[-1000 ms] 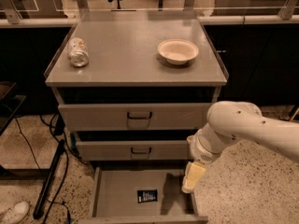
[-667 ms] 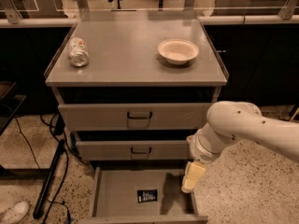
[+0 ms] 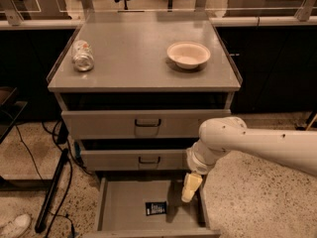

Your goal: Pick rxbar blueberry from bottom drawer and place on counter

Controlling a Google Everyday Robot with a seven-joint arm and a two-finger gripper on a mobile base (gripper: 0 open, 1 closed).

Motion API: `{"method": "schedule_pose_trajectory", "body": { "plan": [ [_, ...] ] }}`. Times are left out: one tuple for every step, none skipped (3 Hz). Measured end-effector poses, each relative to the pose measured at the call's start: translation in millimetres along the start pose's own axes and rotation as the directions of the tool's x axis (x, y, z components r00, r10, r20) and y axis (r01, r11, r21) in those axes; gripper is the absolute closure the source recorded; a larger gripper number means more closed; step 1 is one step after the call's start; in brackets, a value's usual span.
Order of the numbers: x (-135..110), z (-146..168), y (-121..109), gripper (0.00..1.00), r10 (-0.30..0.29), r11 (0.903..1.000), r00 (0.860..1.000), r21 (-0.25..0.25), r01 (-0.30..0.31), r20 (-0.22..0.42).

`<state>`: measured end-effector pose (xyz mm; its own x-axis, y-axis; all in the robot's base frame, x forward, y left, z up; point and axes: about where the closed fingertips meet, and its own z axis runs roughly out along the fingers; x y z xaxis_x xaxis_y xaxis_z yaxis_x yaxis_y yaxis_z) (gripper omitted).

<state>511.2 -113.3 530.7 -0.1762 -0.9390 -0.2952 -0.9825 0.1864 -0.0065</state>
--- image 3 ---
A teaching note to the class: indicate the white paper bowl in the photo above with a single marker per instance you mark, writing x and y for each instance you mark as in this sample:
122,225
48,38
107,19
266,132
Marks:
188,55

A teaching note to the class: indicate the grey drawer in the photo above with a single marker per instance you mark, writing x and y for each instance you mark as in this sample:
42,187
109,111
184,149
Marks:
131,124
121,210
134,160

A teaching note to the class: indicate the grey top drawer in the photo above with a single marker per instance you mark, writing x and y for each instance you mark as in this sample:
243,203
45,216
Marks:
131,124

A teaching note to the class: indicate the black metal floor bar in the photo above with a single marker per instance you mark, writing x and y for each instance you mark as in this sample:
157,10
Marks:
42,218

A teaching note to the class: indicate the silver soda can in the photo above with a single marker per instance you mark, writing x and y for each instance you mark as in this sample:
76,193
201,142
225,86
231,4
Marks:
82,56

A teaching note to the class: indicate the wheeled cart base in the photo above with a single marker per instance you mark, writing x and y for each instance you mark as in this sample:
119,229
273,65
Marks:
309,123

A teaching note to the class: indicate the grey drawer cabinet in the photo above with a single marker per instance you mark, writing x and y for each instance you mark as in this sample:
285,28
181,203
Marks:
133,72

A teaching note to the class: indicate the dark blue rxbar packet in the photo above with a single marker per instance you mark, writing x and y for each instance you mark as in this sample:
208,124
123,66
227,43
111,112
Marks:
156,208

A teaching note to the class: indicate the grey middle drawer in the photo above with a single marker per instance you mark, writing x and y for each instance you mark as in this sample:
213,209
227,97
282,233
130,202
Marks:
134,160

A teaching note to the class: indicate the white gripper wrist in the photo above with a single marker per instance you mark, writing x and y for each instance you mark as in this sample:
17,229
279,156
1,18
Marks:
197,166

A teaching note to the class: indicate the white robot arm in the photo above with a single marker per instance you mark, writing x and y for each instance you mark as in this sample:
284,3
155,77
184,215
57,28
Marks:
220,136

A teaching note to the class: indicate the white sneaker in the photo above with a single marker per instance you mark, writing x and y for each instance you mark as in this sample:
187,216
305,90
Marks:
14,227

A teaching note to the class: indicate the grey bottom drawer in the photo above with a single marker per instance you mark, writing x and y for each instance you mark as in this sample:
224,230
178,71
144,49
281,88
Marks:
121,210

